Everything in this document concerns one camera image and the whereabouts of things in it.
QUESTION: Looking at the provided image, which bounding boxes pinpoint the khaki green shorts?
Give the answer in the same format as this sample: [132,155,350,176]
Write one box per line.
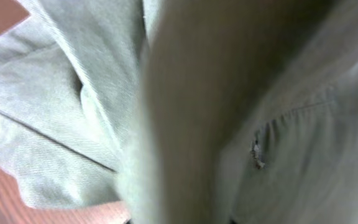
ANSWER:
[0,0,358,223]

